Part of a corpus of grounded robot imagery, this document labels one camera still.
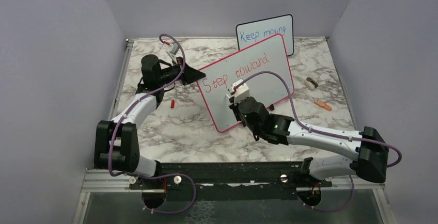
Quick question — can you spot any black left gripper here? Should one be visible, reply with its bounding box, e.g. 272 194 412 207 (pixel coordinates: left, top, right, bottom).
157 56 205 86

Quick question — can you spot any red framed whiteboard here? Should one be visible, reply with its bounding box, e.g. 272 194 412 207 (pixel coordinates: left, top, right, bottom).
197 34 294 133

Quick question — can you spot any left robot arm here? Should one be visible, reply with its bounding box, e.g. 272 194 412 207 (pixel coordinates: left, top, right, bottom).
94 54 206 188

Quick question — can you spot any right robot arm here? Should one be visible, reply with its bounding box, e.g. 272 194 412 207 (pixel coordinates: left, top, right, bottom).
229 97 389 186

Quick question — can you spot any black framed written whiteboard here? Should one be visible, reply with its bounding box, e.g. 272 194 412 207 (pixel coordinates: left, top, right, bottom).
235 14 294 56

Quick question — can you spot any small whiteboard eraser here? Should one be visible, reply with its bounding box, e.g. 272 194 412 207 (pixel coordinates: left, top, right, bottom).
305 77 319 91

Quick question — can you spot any orange rubber piece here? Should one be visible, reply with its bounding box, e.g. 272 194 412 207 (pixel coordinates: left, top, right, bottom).
314 99 332 111

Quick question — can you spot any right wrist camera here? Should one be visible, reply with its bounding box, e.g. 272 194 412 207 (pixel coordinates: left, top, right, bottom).
226 79 250 105

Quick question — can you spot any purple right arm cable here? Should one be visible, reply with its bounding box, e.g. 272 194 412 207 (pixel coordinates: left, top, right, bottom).
234 71 402 213

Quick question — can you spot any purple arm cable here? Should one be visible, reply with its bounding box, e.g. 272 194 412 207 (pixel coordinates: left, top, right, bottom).
107 34 197 215
234 71 402 213

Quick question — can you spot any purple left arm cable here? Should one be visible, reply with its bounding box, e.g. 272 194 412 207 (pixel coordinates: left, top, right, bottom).
107 34 197 215

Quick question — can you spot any black aluminium base frame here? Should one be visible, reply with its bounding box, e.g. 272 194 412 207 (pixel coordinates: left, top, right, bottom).
72 161 398 224

